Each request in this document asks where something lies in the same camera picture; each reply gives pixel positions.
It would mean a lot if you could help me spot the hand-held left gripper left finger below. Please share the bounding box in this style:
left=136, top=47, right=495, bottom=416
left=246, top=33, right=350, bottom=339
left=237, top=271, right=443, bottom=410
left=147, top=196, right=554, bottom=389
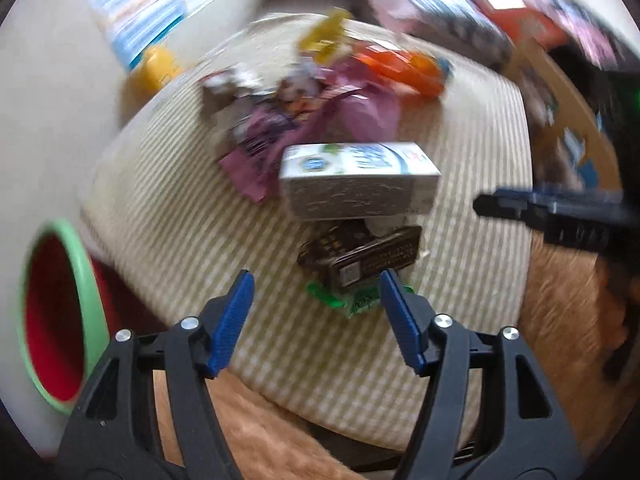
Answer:
left=56, top=269, right=256, bottom=480

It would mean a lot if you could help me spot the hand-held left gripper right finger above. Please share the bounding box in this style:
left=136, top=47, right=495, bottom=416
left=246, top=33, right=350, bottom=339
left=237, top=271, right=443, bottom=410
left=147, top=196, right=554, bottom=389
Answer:
left=378, top=269, right=586, bottom=480

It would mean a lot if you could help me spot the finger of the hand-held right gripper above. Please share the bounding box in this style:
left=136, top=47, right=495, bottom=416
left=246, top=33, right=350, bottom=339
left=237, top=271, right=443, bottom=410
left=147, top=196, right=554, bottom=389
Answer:
left=474, top=187, right=626, bottom=261

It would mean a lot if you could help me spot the green wrapper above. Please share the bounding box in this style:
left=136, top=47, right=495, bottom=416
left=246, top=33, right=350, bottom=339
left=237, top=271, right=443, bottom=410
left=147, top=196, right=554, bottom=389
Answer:
left=306, top=280, right=416, bottom=320

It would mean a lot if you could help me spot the black snack packet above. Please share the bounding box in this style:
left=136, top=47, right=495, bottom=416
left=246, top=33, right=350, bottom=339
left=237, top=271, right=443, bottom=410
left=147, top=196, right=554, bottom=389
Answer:
left=296, top=224, right=424, bottom=291

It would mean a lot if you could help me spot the white carton box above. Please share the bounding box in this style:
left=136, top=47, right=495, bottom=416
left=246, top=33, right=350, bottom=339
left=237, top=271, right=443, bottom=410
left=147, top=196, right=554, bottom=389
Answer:
left=277, top=141, right=442, bottom=222

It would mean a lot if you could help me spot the green bin with red inside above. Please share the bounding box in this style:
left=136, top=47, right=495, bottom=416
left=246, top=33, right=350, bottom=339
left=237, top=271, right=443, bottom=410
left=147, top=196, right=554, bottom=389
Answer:
left=15, top=218, right=108, bottom=416

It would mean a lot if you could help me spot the purple wrapper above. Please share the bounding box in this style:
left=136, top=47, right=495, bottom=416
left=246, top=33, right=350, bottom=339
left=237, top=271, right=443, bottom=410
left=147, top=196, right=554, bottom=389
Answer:
left=217, top=62, right=402, bottom=205

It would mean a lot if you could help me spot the orange wrapper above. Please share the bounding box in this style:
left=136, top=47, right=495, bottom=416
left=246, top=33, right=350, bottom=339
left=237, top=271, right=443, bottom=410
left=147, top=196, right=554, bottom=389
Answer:
left=352, top=42, right=449, bottom=102

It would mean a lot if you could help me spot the silver wrapper with black print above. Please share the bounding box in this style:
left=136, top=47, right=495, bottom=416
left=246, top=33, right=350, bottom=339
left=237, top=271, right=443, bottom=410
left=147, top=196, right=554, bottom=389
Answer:
left=200, top=63, right=273, bottom=133

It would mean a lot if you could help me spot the wooden chair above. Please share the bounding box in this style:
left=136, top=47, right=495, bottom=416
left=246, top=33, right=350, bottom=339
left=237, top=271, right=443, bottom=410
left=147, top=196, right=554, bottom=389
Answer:
left=505, top=39, right=622, bottom=192

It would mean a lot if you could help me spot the striped tablecloth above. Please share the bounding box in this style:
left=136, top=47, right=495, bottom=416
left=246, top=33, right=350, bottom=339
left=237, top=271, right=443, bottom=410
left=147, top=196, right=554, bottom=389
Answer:
left=80, top=12, right=534, bottom=456

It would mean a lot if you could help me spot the pink pillow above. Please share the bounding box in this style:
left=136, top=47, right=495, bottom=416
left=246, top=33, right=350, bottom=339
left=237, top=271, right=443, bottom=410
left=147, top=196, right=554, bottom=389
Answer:
left=435, top=0, right=618, bottom=63

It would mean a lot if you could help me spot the orange box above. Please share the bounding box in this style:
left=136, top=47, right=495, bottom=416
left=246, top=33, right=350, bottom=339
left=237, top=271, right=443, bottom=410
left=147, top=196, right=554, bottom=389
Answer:
left=479, top=0, right=571, bottom=47

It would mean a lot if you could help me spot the patterned bed blanket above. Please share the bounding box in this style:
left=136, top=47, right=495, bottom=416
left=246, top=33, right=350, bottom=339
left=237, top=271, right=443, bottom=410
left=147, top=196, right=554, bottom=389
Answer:
left=345, top=0, right=516, bottom=72

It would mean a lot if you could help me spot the yellow toy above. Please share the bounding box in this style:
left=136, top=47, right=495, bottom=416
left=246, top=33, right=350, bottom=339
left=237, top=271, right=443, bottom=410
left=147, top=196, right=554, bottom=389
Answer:
left=135, top=45, right=184, bottom=92

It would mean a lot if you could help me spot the yellow wrapper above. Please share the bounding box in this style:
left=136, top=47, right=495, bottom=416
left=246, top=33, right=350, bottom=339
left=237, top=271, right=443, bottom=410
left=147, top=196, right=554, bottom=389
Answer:
left=297, top=8, right=354, bottom=63

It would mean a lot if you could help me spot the blue striped wall poster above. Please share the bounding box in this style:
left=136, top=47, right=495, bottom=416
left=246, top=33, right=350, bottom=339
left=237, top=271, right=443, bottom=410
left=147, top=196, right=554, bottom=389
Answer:
left=95, top=0, right=188, bottom=71

